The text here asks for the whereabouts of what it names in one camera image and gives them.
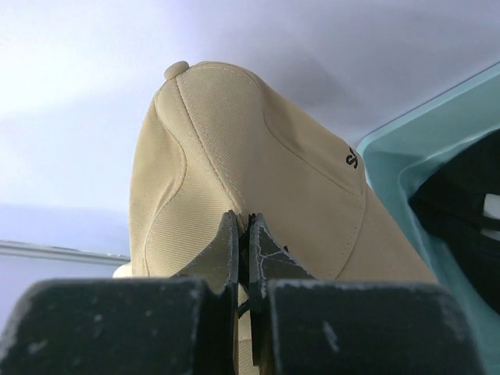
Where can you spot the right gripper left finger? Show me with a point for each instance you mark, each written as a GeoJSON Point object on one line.
{"type": "Point", "coordinates": [216, 266]}

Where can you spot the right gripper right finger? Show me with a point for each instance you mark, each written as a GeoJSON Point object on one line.
{"type": "Point", "coordinates": [267, 260]}

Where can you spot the beige mannequin head stand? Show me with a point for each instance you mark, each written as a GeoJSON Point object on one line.
{"type": "Point", "coordinates": [123, 271]}

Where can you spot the tan baseball cap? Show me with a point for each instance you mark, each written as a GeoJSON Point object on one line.
{"type": "Point", "coordinates": [217, 138]}

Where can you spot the teal plastic bin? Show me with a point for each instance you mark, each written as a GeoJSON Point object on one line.
{"type": "Point", "coordinates": [402, 154]}

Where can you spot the black baseball cap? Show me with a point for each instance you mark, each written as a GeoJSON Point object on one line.
{"type": "Point", "coordinates": [450, 206]}

